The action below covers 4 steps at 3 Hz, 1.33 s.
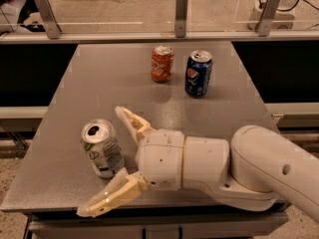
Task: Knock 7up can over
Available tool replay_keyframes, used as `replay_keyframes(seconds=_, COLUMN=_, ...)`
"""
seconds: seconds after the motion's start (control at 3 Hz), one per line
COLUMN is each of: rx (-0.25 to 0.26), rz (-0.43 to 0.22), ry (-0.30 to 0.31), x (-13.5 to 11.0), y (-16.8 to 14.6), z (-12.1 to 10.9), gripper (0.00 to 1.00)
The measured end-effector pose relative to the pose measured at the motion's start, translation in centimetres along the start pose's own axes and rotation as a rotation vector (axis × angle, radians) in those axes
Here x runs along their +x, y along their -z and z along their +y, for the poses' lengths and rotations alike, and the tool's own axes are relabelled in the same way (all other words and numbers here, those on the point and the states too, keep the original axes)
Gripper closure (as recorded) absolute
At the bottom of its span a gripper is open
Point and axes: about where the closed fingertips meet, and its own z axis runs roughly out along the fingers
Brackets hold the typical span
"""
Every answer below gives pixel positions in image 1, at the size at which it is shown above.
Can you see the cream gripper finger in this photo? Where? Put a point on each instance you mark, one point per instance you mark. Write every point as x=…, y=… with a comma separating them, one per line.
x=138, y=127
x=122, y=189

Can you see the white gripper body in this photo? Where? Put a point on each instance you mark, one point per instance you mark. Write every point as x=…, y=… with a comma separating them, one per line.
x=159, y=156

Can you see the white green 7up can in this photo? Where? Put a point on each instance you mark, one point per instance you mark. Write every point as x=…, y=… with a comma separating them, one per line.
x=99, y=141

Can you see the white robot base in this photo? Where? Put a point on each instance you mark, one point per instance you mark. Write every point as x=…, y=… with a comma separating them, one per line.
x=282, y=13

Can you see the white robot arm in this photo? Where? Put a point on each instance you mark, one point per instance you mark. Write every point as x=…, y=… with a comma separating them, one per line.
x=249, y=172

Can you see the orange soda can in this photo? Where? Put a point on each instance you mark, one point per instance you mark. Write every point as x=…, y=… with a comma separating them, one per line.
x=162, y=58

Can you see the blue pepsi can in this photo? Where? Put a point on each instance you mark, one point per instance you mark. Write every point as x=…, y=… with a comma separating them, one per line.
x=197, y=73

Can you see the seated person in background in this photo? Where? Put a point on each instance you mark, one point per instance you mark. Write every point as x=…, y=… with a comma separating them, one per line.
x=13, y=13

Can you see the left metal bracket post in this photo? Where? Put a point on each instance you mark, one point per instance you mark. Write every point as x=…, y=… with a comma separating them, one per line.
x=50, y=24

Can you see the metal bracket post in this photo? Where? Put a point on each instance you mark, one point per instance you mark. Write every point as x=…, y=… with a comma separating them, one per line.
x=180, y=18
x=50, y=24
x=264, y=25

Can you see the middle metal bracket post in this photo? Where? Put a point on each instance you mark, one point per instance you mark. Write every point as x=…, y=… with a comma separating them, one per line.
x=180, y=18

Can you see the right metal bracket post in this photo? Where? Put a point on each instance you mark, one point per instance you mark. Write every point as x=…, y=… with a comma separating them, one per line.
x=264, y=25

